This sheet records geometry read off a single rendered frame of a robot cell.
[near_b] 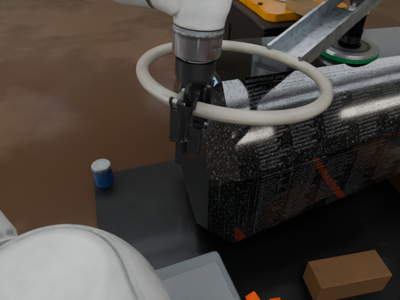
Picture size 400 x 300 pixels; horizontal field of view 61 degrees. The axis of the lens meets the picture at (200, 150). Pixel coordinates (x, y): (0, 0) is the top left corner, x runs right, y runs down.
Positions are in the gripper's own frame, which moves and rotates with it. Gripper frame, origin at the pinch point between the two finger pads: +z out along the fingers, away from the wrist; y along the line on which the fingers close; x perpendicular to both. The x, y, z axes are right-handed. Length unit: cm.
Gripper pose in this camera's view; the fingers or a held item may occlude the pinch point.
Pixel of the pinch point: (188, 147)
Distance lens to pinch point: 73.8
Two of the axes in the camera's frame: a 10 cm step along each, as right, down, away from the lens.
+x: -8.6, -3.6, 3.7
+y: 5.1, -4.6, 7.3
